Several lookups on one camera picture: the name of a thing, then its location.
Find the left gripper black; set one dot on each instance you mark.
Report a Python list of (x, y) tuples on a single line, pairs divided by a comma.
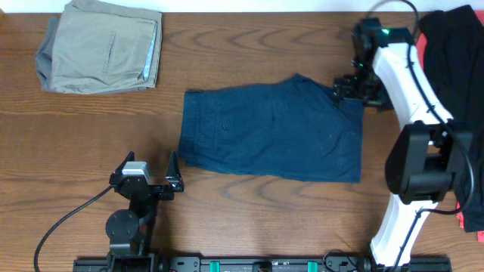
[(152, 189)]

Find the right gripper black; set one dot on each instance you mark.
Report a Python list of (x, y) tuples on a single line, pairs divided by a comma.
[(344, 89)]

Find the navy blue shorts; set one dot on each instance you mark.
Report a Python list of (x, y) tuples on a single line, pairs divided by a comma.
[(290, 129)]

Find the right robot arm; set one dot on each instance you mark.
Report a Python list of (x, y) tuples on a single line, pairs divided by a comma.
[(430, 154)]

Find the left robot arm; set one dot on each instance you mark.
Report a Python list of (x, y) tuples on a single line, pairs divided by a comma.
[(130, 230)]

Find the red garment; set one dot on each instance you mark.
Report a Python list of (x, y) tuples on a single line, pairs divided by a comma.
[(421, 46)]

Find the black garment pile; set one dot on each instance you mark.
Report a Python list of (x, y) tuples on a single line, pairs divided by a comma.
[(453, 64)]

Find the folded khaki shorts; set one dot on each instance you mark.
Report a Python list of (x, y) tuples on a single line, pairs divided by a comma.
[(101, 48)]

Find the grey folded garment underneath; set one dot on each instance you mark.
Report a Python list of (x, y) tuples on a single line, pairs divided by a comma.
[(44, 54)]

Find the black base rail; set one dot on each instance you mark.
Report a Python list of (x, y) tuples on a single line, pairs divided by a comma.
[(329, 263)]

